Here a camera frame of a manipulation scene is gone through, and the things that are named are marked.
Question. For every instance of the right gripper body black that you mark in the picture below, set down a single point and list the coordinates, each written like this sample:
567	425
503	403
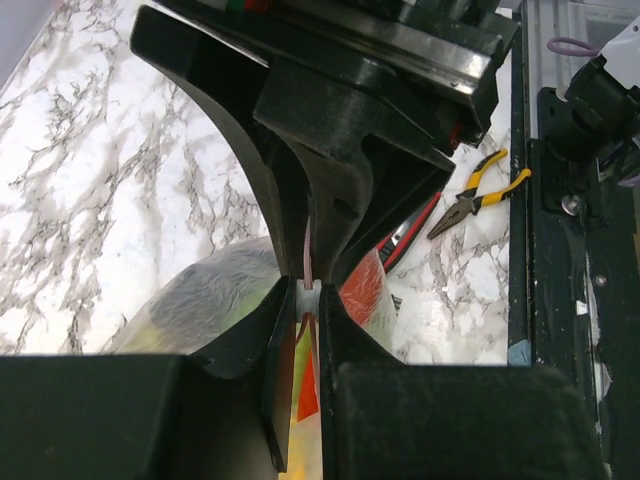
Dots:
430	65

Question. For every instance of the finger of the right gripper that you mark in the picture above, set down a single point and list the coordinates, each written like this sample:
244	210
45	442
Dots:
226	85
348	169

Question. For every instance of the clear zip top bag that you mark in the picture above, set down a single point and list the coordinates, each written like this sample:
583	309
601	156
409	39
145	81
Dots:
140	335

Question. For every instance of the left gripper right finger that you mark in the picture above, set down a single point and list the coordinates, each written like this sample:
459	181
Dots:
383	419

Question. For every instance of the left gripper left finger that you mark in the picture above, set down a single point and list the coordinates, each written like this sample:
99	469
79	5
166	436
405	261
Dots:
222	412

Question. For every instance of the yellow handled pliers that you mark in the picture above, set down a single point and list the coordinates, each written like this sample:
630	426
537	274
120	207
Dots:
470	202

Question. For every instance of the red black utility knife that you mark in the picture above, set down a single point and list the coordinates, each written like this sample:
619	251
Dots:
396	244

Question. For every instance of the grey fish toy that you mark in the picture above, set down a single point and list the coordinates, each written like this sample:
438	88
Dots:
210	296

